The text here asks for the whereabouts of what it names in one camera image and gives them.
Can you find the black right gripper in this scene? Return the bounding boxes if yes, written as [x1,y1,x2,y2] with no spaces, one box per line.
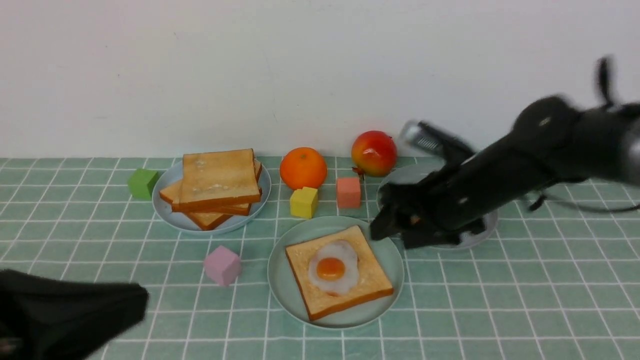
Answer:
[369,145,515,249]

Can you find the fried egg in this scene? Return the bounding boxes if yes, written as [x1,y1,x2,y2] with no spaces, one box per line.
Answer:
[307,239,360,296]

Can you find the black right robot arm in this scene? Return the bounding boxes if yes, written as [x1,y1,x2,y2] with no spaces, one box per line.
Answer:
[369,55,639,249]

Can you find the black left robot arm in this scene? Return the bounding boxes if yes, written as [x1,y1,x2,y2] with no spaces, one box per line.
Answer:
[0,269,150,360]

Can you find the grey plate with eggs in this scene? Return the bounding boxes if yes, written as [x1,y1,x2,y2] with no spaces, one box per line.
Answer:
[376,163,499,251]

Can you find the red pomegranate fruit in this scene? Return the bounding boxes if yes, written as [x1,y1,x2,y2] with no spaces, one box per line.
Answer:
[350,130,398,178]

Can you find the salmon orange cube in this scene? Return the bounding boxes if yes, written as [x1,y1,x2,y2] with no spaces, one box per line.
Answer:
[336,177,362,208]

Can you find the yellow cube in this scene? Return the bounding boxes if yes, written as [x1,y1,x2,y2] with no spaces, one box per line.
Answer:
[289,187,319,219]

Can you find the orange fruit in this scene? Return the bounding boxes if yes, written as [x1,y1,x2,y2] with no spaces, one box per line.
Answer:
[279,146,329,191]

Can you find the green round plate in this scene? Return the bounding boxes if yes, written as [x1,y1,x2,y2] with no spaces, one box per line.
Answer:
[267,216,404,330]

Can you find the green checkered tablecloth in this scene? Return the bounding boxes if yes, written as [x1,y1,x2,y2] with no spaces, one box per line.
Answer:
[0,157,640,360]

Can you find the pink cube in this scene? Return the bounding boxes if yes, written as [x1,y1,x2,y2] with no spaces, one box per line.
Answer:
[203,245,242,287]

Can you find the grey plate with toast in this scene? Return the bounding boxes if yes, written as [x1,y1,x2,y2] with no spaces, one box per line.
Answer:
[151,161,272,235]

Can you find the green cube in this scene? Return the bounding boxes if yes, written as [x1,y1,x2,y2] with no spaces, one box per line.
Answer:
[126,168,160,201]

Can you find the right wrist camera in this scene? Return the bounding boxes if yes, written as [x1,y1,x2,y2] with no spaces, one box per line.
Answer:
[398,120,476,164]

